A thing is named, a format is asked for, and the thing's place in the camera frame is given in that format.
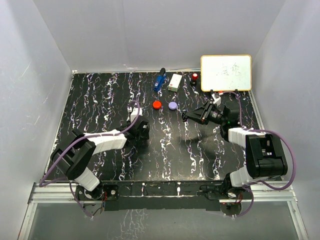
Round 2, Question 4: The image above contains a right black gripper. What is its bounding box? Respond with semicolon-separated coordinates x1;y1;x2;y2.
186;100;227;125

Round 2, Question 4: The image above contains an orange earbud charging case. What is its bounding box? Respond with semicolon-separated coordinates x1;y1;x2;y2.
152;100;162;110

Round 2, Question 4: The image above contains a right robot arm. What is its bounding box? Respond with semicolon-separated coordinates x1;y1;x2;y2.
182;101;288;199

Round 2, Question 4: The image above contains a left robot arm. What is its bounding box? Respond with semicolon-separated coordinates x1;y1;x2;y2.
50;115;150;200

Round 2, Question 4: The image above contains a red emergency stop button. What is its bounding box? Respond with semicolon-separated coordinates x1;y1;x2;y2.
190;72;199;86

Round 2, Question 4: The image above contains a white rectangular box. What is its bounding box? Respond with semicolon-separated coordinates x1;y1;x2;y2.
167;73;182;92

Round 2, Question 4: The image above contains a blue black stapler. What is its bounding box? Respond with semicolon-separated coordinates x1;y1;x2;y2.
153;67;167;92

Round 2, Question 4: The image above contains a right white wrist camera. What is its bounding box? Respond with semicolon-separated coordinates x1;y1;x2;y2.
210;90;222;107

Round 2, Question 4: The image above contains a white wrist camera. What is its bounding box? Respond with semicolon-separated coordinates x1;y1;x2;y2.
210;90;222;107
127;106;143;123

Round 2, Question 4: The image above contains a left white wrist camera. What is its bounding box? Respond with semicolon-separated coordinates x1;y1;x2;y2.
127;106;143;123

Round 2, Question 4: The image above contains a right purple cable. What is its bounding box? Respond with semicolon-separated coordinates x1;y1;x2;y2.
219;91;298;221

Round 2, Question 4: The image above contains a white whiteboard wooden frame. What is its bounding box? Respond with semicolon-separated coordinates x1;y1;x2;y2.
200;54;252;92

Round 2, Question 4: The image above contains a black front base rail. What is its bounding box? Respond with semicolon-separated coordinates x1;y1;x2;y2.
75;180;252;212

